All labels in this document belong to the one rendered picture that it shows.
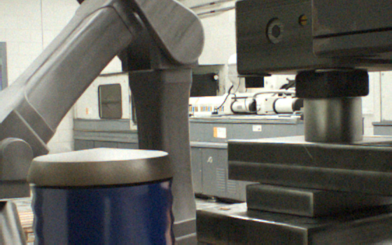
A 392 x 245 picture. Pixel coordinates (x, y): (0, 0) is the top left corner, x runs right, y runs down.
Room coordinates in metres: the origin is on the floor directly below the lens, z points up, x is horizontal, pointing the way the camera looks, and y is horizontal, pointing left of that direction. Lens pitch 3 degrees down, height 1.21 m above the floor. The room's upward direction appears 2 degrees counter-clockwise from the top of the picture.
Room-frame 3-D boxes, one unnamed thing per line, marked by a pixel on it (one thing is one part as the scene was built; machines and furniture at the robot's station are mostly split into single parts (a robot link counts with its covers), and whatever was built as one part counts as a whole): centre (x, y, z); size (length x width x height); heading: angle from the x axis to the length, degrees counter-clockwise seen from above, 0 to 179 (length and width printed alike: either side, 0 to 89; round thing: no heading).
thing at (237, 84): (8.68, -0.46, 1.60); 2.54 x 0.84 x 1.26; 35
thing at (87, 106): (10.85, 1.18, 1.24); 2.95 x 0.98 x 0.90; 35
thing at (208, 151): (9.82, 0.44, 0.49); 5.51 x 1.02 x 0.97; 35
